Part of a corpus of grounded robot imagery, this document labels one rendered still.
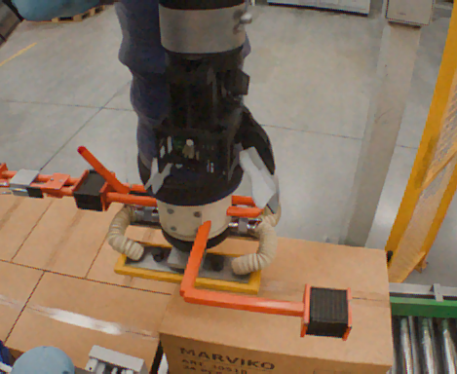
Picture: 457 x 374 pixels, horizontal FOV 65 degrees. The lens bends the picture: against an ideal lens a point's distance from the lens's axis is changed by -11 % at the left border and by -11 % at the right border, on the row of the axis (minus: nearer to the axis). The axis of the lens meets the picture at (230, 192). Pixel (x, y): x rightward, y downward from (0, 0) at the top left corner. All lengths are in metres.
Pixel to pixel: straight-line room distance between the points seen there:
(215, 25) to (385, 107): 1.56
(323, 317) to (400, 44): 1.29
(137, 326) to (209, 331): 0.56
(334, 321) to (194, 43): 0.52
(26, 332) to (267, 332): 0.99
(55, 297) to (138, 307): 0.36
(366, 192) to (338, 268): 0.96
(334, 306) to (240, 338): 0.37
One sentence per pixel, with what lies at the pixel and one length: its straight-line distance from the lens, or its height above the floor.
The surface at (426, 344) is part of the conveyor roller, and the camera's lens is 1.63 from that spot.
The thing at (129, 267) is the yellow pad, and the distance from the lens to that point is 0.95.
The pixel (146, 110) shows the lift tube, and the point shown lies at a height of 1.52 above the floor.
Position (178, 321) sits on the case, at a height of 0.95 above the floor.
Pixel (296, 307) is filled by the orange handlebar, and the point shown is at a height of 1.25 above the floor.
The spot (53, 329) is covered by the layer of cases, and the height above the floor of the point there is 0.54.
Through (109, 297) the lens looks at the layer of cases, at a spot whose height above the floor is 0.54.
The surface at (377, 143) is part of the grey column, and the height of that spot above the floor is 0.87.
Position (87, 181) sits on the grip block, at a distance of 1.01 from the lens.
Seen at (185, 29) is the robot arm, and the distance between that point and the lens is 0.33.
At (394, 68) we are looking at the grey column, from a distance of 1.78.
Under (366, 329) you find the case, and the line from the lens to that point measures 1.09.
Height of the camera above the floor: 1.84
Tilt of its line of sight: 39 degrees down
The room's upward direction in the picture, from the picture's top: straight up
